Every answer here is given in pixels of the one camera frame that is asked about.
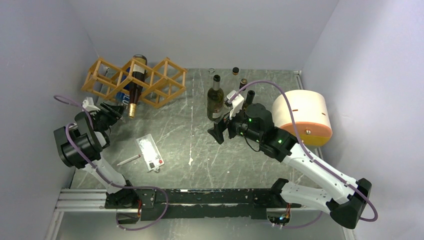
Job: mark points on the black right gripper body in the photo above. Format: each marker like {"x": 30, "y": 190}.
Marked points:
{"x": 237, "y": 125}

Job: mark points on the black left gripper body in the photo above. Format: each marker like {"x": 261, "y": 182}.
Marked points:
{"x": 103, "y": 120}

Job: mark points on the blue labelled clear bottle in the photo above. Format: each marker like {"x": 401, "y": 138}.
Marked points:
{"x": 121, "y": 98}

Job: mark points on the dark bottle silver cap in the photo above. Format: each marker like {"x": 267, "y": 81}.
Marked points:
{"x": 215, "y": 99}

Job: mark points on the dark green wine bottle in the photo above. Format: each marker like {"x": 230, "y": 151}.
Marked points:
{"x": 249, "y": 99}

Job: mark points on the clear round glass bottle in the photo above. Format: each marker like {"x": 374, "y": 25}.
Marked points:
{"x": 233, "y": 85}

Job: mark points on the clear whisky bottle black label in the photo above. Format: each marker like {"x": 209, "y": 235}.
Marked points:
{"x": 242, "y": 83}

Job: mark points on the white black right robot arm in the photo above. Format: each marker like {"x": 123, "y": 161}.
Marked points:
{"x": 340, "y": 196}

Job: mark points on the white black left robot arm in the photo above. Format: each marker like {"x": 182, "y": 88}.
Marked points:
{"x": 80, "y": 146}

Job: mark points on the wooden wine rack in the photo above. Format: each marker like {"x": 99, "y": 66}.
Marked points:
{"x": 161, "y": 83}

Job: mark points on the red wine bottle gold cap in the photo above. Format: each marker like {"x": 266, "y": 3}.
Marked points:
{"x": 135, "y": 90}

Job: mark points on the white pink marker pen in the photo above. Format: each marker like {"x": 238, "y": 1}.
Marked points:
{"x": 135, "y": 157}

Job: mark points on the clear plastic blister package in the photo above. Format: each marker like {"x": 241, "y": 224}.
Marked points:
{"x": 150, "y": 153}

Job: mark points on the cream orange cylindrical drawer box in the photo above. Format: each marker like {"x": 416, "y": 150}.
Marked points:
{"x": 310, "y": 114}

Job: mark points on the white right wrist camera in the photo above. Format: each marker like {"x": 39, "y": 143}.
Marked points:
{"x": 236, "y": 105}

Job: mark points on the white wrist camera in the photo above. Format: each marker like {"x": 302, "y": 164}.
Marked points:
{"x": 89, "y": 105}
{"x": 236, "y": 105}

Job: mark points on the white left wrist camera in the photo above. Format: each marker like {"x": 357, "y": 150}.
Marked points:
{"x": 89, "y": 105}

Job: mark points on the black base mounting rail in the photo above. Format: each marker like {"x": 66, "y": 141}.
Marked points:
{"x": 206, "y": 203}

